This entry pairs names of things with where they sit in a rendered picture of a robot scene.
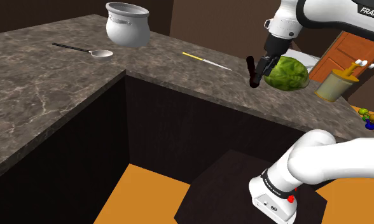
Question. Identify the colourful ball-and-stick toy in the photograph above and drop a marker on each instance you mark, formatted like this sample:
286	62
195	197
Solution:
372	121

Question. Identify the orange panelled door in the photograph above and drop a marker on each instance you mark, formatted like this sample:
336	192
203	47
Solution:
348	52

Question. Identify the dark robot stand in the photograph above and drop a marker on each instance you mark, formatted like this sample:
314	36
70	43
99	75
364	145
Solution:
224	192

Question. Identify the green lettuce head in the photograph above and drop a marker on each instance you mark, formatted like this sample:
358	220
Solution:
291	74

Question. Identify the black upright cylinder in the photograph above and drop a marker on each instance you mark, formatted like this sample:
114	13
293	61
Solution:
251	69

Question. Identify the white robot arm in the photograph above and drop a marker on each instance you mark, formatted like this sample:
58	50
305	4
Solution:
323	161

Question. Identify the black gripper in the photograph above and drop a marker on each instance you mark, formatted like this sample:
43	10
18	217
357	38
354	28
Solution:
276	46

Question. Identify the white flat tray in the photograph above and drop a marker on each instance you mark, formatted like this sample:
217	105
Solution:
308	59

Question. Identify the pale canister with yellow lid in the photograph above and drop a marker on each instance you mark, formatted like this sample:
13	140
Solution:
332	85

